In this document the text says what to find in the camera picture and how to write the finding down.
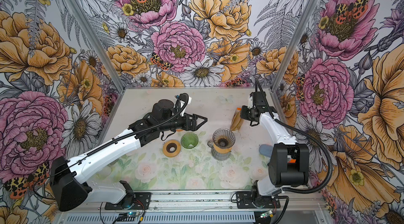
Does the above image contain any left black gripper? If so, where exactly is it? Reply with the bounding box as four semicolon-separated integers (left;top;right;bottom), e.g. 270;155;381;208
159;112;207;131

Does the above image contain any orange coffee filter pack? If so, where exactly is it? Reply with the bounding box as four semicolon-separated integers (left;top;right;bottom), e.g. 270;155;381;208
230;108;244;131

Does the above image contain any clear grey glass dripper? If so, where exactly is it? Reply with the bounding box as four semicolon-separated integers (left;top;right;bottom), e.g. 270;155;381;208
213;128;236;149

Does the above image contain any wooden ring holder front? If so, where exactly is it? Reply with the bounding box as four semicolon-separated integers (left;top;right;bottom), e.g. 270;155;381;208
213;144;232;154

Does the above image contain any wooden ring holder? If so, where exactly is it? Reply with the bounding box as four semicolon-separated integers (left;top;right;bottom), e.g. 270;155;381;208
163;140;181;158
213;144;232;154

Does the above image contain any clear grey glass carafe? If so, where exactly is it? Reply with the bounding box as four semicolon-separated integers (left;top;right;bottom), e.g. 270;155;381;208
207;141;231;161

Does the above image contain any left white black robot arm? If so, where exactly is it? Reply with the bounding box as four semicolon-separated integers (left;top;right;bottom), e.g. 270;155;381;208
49;93;208;212

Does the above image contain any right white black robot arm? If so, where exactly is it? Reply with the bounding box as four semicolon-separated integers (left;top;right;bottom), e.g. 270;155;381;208
241;91;311;196

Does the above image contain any green glass dripper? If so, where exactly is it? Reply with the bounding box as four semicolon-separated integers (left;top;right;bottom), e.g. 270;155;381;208
181;132;199;149

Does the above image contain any blue grey oval sponge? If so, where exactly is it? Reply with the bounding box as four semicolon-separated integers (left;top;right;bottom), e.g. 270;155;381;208
259;144;273;158

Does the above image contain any green circuit board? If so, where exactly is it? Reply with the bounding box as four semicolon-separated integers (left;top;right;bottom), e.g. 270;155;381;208
260;210;274;218

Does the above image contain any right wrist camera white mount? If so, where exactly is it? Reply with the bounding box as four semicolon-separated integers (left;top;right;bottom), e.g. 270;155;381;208
247;96;255;109

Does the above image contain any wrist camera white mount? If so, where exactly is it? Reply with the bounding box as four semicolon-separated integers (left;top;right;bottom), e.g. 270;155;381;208
175;93;192;117
247;96;255;109

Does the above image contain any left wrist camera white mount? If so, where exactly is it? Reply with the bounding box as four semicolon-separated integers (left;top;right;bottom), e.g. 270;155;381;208
175;93;192;117

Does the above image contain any left black corrugated cable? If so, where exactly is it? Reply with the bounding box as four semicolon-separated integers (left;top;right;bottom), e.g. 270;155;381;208
33;92;190;199

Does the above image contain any black corrugated cable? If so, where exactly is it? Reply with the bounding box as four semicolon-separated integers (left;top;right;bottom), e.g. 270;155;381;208
254;78;334;224
33;92;190;199

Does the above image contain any wooden ring holder near green dripper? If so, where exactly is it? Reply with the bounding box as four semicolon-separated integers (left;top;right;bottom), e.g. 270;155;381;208
163;140;181;158

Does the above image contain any right black corrugated cable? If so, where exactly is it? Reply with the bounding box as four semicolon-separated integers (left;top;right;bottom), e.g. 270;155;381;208
254;78;334;224

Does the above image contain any aluminium rail frame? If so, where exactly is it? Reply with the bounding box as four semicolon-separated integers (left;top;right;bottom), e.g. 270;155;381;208
54;190;332;224

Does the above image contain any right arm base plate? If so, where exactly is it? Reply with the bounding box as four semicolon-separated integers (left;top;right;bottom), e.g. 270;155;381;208
231;191;280;209

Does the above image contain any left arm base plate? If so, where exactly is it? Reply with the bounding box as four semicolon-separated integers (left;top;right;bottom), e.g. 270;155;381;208
104;192;152;210

